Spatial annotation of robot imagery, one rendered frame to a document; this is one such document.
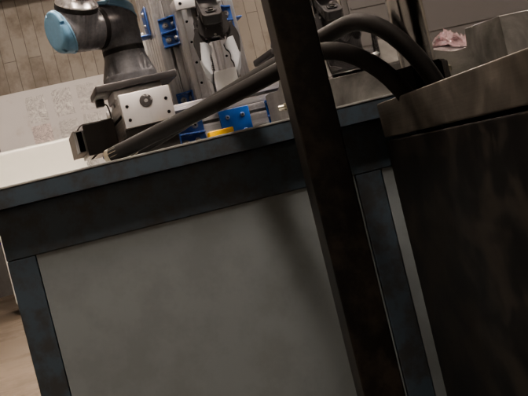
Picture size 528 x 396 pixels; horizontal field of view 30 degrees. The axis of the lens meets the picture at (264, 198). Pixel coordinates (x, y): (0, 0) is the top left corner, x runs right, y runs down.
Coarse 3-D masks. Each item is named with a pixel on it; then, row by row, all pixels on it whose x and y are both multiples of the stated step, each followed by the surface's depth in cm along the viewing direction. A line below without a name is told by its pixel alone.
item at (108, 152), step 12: (216, 96) 174; (192, 108) 176; (204, 108) 175; (216, 108) 174; (168, 120) 178; (180, 120) 177; (192, 120) 176; (144, 132) 181; (156, 132) 179; (168, 132) 179; (120, 144) 183; (132, 144) 182; (144, 144) 181; (108, 156) 184; (120, 156) 184
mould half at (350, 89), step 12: (384, 48) 204; (324, 60) 202; (384, 60) 204; (396, 60) 204; (360, 72) 191; (336, 84) 190; (348, 84) 190; (360, 84) 191; (372, 84) 191; (276, 96) 223; (336, 96) 190; (348, 96) 190; (360, 96) 191; (372, 96) 191; (276, 108) 227; (276, 120) 232
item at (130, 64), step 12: (120, 48) 269; (132, 48) 270; (144, 48) 275; (108, 60) 271; (120, 60) 269; (132, 60) 269; (144, 60) 272; (108, 72) 270; (120, 72) 268; (132, 72) 268; (144, 72) 269; (156, 72) 275
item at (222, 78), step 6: (216, 72) 220; (222, 72) 221; (228, 72) 221; (234, 72) 221; (216, 78) 220; (222, 78) 221; (228, 78) 221; (234, 78) 221; (216, 84) 222; (222, 84) 221; (228, 84) 221
